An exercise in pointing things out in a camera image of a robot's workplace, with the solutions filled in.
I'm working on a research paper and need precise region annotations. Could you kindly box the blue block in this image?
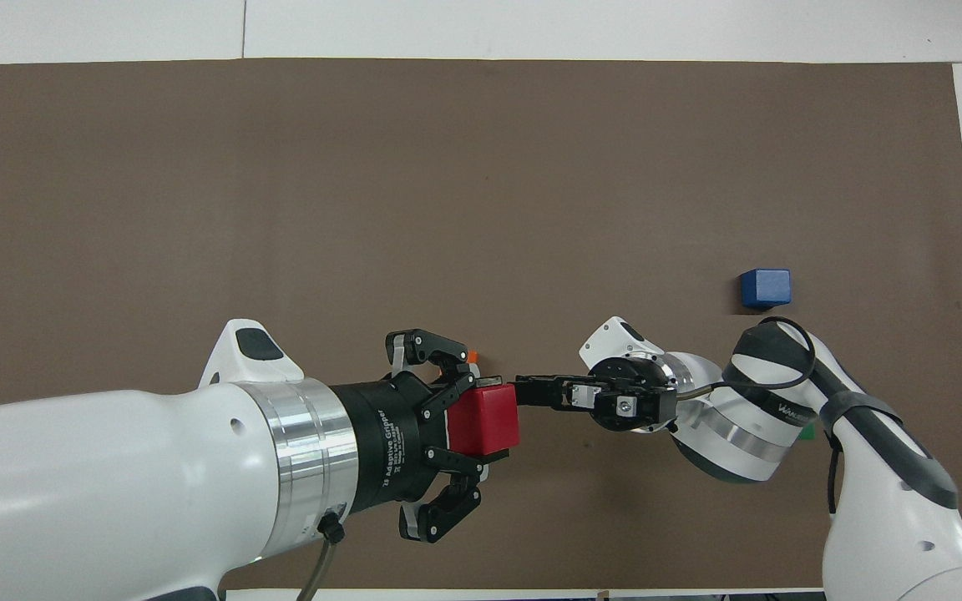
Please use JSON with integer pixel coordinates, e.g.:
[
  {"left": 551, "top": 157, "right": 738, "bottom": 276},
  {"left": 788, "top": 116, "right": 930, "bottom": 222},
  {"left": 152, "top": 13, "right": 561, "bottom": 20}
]
[{"left": 738, "top": 268, "right": 792, "bottom": 312}]

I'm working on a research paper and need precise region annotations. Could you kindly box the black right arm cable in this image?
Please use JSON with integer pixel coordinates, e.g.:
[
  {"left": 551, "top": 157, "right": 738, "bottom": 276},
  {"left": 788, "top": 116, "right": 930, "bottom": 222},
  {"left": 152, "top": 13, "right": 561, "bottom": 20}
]
[{"left": 677, "top": 316, "right": 849, "bottom": 516}]

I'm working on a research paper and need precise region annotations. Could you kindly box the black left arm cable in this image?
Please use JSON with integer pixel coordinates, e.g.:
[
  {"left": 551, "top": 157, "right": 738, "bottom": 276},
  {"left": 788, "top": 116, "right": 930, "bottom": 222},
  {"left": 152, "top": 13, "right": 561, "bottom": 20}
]
[{"left": 296, "top": 511, "right": 344, "bottom": 601}]

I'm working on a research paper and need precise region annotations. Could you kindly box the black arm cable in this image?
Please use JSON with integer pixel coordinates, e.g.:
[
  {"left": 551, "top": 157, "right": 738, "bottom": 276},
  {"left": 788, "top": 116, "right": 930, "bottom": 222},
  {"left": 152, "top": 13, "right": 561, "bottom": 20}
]
[
  {"left": 677, "top": 316, "right": 849, "bottom": 516},
  {"left": 296, "top": 511, "right": 344, "bottom": 601}
]

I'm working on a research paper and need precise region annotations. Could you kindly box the brown paper mat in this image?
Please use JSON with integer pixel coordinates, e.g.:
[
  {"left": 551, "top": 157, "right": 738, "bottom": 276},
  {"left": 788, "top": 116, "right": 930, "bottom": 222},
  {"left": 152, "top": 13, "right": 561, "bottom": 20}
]
[{"left": 0, "top": 58, "right": 962, "bottom": 594}]

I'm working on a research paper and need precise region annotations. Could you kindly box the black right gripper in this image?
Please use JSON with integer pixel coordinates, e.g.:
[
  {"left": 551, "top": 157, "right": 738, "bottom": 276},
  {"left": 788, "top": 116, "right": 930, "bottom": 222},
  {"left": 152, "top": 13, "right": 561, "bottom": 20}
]
[{"left": 514, "top": 374, "right": 681, "bottom": 435}]

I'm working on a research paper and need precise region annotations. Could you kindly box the red block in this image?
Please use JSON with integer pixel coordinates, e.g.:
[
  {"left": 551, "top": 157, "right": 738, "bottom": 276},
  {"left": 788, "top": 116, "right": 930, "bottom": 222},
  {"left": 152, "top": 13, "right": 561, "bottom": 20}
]
[{"left": 448, "top": 384, "right": 523, "bottom": 458}]

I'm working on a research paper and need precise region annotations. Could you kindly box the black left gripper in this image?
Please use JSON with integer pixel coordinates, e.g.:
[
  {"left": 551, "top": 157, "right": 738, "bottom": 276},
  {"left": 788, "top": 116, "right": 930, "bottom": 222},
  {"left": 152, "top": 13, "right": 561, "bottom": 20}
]
[{"left": 331, "top": 328, "right": 505, "bottom": 545}]

